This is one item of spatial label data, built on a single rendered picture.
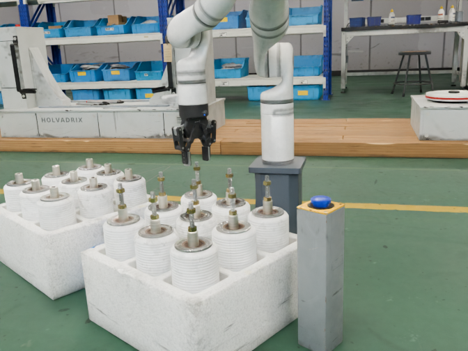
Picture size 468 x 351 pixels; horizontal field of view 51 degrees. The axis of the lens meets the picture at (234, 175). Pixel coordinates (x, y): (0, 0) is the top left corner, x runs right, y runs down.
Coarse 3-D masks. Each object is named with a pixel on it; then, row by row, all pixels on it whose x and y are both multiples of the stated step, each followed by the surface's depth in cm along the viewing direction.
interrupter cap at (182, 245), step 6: (180, 240) 100; (186, 240) 100; (198, 240) 99; (204, 240) 99; (210, 240) 99; (174, 246) 97; (180, 246) 97; (186, 246) 97; (198, 246) 97; (204, 246) 96; (210, 246) 96; (186, 252) 94; (192, 252) 94
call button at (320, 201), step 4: (316, 196) 99; (320, 196) 99; (324, 196) 99; (328, 196) 99; (312, 200) 97; (316, 200) 97; (320, 200) 97; (324, 200) 97; (328, 200) 97; (316, 204) 97; (320, 204) 96; (324, 204) 96; (328, 204) 97
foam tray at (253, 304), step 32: (96, 256) 112; (288, 256) 110; (96, 288) 113; (128, 288) 104; (160, 288) 96; (224, 288) 95; (256, 288) 103; (288, 288) 112; (96, 320) 117; (128, 320) 107; (160, 320) 98; (192, 320) 91; (224, 320) 96; (256, 320) 104; (288, 320) 114
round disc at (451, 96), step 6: (450, 90) 295; (456, 90) 294; (426, 96) 283; (432, 96) 277; (438, 96) 274; (444, 96) 271; (450, 96) 270; (456, 96) 268; (462, 96) 268; (450, 102) 274; (456, 102) 273
